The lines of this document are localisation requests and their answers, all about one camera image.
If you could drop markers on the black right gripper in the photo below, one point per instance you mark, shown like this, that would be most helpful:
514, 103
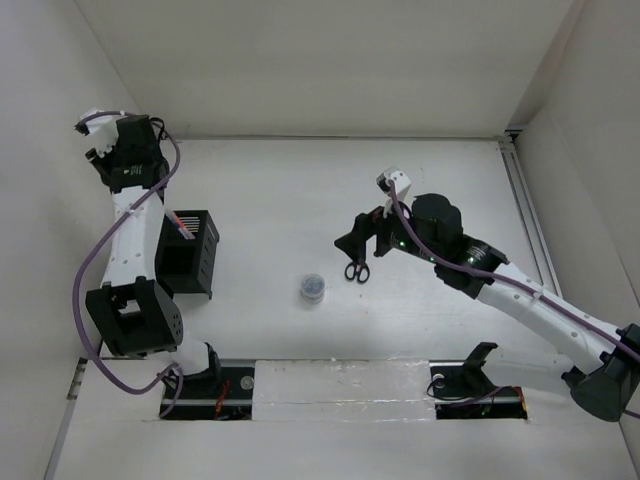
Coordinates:
354, 242

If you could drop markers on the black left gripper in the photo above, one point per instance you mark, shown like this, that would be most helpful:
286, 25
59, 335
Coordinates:
106, 162

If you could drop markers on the black handled scissors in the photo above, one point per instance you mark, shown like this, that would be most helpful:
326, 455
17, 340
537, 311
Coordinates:
357, 272

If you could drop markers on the jar of rubber bands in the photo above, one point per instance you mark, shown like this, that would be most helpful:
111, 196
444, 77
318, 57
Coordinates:
311, 292

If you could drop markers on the pink red marker pen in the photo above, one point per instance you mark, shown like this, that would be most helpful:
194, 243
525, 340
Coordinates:
170, 215

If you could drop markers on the blue ballpoint pen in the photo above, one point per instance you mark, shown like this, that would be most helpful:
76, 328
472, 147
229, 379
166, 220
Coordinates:
182, 229

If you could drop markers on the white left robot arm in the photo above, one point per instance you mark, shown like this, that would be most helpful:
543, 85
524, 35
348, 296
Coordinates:
133, 309

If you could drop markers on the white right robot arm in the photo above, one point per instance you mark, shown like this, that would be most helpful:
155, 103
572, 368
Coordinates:
596, 364

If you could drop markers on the black desk organizer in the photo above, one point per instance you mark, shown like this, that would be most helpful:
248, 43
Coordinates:
187, 266

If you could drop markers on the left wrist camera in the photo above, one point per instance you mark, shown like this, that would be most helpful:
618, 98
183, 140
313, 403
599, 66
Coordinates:
99, 126

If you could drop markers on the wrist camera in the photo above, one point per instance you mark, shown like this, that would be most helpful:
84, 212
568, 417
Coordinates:
395, 184
99, 126

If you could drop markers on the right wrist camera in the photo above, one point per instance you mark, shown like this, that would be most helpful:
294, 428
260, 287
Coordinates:
395, 184

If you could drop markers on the black left rest bracket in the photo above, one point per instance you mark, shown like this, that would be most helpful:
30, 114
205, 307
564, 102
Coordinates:
229, 399

